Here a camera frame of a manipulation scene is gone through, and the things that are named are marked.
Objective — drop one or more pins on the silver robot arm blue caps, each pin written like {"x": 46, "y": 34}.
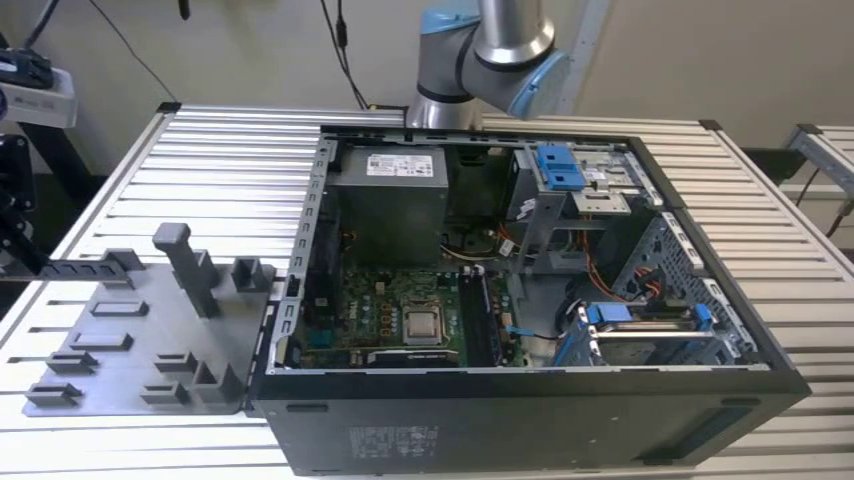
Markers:
{"x": 508, "y": 45}

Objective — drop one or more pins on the black RAM slot row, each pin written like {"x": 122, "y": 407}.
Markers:
{"x": 470, "y": 320}

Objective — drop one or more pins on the black table corner cap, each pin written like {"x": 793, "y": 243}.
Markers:
{"x": 712, "y": 125}
{"x": 169, "y": 106}

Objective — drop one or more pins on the grey parts rack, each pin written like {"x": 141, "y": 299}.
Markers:
{"x": 154, "y": 325}

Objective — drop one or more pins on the grey power supply unit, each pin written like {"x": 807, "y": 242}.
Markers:
{"x": 388, "y": 220}

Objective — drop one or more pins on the green motherboard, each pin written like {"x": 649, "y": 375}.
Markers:
{"x": 361, "y": 305}

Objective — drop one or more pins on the CPU socket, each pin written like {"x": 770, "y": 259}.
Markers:
{"x": 422, "y": 306}

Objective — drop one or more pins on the silver CPU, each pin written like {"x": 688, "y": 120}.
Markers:
{"x": 422, "y": 327}

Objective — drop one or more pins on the black graphics card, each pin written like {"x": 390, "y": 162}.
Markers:
{"x": 414, "y": 358}

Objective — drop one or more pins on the black PC case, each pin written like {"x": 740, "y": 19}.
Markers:
{"x": 468, "y": 430}

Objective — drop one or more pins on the optical drive with white label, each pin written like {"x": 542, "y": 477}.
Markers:
{"x": 610, "y": 172}

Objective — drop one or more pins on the hard disk in blue carrier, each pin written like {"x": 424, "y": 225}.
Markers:
{"x": 648, "y": 345}

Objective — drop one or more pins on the aluminium side table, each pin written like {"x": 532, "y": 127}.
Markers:
{"x": 824, "y": 150}

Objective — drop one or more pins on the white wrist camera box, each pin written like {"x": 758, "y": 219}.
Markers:
{"x": 47, "y": 105}

